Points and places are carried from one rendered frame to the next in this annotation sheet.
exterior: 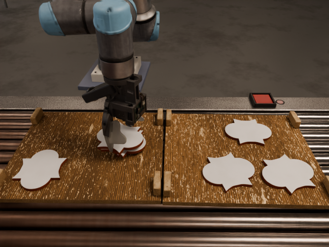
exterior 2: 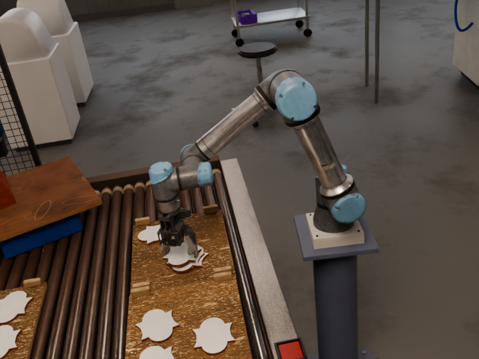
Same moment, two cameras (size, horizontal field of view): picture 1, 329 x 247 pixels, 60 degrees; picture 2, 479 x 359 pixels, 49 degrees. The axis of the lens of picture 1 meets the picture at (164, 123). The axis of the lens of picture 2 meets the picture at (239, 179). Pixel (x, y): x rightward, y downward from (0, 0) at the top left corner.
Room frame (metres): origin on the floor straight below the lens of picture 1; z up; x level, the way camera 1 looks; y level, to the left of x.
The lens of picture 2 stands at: (0.68, -1.35, 2.06)
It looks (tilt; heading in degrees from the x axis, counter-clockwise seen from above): 30 degrees down; 84
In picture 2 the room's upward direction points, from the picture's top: 8 degrees counter-clockwise
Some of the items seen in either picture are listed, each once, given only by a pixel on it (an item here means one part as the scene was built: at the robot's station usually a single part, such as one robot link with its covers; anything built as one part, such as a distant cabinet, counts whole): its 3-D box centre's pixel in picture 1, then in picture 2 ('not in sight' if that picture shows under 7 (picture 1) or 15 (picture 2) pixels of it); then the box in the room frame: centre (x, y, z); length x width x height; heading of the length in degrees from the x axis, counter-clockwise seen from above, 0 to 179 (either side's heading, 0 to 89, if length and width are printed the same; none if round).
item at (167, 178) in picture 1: (167, 184); (140, 291); (0.45, -0.01, 0.95); 0.06 x 0.02 x 0.03; 178
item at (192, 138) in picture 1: (237, 153); (186, 333); (0.58, -0.21, 0.93); 0.41 x 0.35 x 0.02; 88
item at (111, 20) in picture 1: (114, 30); (164, 181); (0.59, 0.11, 1.27); 0.09 x 0.08 x 0.11; 0
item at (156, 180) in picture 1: (157, 183); (141, 286); (0.45, 0.02, 0.95); 0.06 x 0.02 x 0.03; 179
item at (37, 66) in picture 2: not in sight; (29, 78); (-0.68, 3.81, 0.62); 0.63 x 0.59 x 1.25; 175
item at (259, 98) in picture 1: (262, 100); (291, 352); (0.86, -0.35, 0.92); 0.06 x 0.06 x 0.01; 0
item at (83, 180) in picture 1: (90, 150); (180, 248); (0.59, 0.21, 0.93); 0.41 x 0.35 x 0.02; 89
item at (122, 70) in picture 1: (118, 64); (168, 202); (0.59, 0.10, 1.19); 0.08 x 0.08 x 0.05
